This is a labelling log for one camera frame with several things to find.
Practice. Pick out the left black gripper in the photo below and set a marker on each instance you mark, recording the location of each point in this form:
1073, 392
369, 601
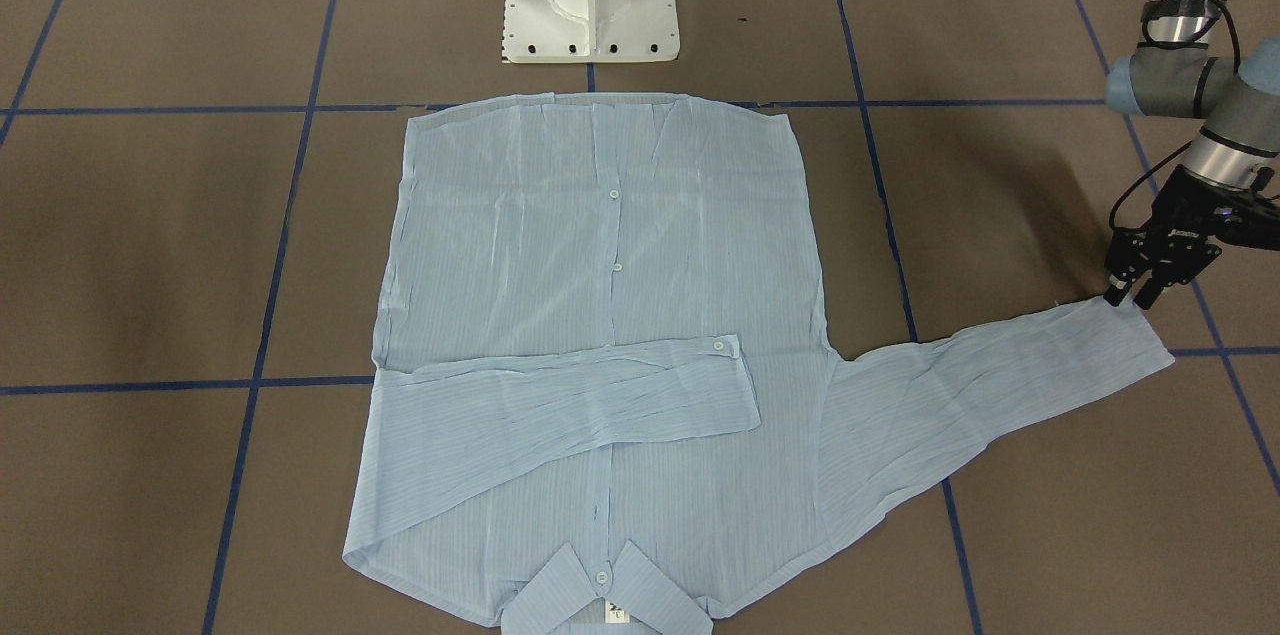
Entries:
1176, 211

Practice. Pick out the light blue button shirt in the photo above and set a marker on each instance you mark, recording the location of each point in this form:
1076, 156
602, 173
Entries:
603, 376

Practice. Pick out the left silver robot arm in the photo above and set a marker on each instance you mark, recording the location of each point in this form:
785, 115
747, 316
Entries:
1189, 64

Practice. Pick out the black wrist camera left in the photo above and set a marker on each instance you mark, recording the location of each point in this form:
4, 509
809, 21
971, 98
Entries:
1246, 220

